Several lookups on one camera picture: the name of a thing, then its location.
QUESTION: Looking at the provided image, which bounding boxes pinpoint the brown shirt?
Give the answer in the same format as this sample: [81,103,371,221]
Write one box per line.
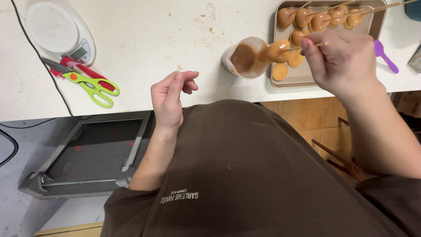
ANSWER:
[100,99,421,237]

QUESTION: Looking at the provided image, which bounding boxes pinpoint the person's right hand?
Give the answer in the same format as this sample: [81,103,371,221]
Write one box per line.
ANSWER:
[300,30,386,97]

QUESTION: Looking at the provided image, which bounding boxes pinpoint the green handled scissors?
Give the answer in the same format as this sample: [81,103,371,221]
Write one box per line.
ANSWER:
[41,57,120,109]

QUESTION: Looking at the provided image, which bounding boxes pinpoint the white kitchen scale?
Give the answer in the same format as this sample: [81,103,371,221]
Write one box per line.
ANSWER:
[25,1,97,67]

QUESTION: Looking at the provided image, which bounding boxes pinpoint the plastic cup of caramel sauce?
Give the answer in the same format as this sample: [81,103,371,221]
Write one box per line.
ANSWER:
[221,36,273,80]

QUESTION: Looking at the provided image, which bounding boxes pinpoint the light wooden board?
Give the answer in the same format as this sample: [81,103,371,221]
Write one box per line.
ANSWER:
[33,221,104,237]

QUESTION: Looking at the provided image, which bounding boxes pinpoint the person's left hand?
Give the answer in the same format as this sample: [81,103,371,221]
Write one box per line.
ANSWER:
[151,70,200,131]

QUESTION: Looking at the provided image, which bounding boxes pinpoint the purple plastic spoon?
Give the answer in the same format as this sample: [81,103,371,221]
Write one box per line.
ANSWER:
[374,39,399,74]

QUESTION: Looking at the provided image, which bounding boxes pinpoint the row of coated skewered treats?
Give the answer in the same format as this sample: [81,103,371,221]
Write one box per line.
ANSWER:
[276,0,421,47]

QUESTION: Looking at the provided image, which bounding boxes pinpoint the metal baking tray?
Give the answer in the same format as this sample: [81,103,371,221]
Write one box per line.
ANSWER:
[270,0,388,90]

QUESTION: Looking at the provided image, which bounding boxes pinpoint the black cable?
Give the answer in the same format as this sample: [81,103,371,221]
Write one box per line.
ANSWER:
[0,128,20,168]
[0,0,96,129]

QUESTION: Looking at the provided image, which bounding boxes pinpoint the dark teal container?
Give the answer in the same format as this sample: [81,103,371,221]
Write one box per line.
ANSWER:
[405,0,421,22]

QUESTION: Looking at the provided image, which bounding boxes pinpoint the caramel dipped snack skewer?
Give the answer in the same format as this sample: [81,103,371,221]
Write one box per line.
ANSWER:
[266,39,328,64]

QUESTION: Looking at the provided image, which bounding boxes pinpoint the plain round cookie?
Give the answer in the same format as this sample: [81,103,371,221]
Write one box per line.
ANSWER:
[288,50,305,68]
[272,63,289,81]

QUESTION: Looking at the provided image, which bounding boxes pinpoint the red handled tool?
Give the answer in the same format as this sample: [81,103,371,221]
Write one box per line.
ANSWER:
[49,57,116,92]

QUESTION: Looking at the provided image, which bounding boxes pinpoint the grey metal frame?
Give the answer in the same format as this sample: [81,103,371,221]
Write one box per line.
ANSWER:
[18,111,155,199]

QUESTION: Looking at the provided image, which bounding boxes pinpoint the brown wooden chair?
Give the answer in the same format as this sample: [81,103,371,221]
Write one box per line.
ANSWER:
[311,117,366,182]

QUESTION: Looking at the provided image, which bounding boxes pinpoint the grey block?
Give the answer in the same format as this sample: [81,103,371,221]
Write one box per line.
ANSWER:
[407,44,421,74]

